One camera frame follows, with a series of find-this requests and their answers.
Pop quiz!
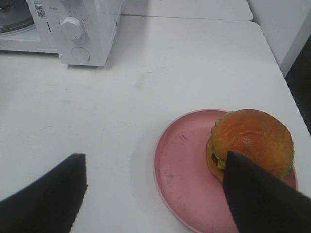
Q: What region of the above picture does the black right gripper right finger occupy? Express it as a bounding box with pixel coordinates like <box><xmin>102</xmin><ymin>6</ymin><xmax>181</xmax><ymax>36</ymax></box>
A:
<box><xmin>222</xmin><ymin>151</ymin><xmax>311</xmax><ymax>233</ymax></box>

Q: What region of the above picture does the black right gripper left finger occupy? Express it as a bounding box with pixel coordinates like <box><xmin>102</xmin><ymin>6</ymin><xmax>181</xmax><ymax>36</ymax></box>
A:
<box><xmin>0</xmin><ymin>153</ymin><xmax>87</xmax><ymax>233</ymax></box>

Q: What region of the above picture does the pink round plate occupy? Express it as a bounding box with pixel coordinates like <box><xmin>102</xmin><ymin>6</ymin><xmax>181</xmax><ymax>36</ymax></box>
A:
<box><xmin>153</xmin><ymin>108</ymin><xmax>299</xmax><ymax>233</ymax></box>

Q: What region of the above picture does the burger with lettuce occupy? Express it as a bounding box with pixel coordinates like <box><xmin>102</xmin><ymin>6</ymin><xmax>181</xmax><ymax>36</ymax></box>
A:
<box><xmin>206</xmin><ymin>109</ymin><xmax>295</xmax><ymax>182</ymax></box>

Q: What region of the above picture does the round white door button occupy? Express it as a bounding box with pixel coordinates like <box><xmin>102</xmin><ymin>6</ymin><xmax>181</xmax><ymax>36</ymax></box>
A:
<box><xmin>71</xmin><ymin>47</ymin><xmax>90</xmax><ymax>62</ymax></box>

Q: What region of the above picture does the white timer knob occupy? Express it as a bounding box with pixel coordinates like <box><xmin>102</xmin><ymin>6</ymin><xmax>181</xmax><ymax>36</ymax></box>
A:
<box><xmin>60</xmin><ymin>17</ymin><xmax>84</xmax><ymax>40</ymax></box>

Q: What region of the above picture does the white microwave oven body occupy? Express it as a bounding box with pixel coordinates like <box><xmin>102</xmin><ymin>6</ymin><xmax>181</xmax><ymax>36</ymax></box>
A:
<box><xmin>0</xmin><ymin>0</ymin><xmax>123</xmax><ymax>66</ymax></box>

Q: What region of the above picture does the white warning label sticker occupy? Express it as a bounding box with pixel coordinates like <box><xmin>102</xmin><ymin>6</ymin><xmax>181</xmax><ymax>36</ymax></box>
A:
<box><xmin>33</xmin><ymin>0</ymin><xmax>47</xmax><ymax>19</ymax></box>

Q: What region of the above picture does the glass microwave turntable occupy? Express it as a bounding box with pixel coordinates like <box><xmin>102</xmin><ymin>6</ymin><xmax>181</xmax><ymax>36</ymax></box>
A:
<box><xmin>0</xmin><ymin>0</ymin><xmax>34</xmax><ymax>33</ymax></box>

